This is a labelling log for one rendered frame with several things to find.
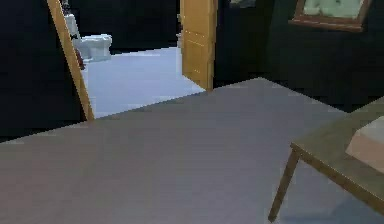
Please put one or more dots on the orange wooden room door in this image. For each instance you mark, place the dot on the orange wooden room door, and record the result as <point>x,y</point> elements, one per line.
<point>198,40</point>

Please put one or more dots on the white toilet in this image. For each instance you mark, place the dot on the white toilet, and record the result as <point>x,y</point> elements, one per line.
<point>95,45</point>

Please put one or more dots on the brown wooden table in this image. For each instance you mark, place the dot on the brown wooden table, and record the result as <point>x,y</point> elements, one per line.
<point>333,146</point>

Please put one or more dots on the pale beige box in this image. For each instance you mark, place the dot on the pale beige box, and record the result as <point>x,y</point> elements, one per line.
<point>368,145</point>

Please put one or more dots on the orange wooden door frame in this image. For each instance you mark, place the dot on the orange wooden door frame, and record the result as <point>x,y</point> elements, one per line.
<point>71,60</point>

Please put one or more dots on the brown framed wall picture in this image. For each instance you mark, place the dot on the brown framed wall picture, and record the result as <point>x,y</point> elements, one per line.
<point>331,11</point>

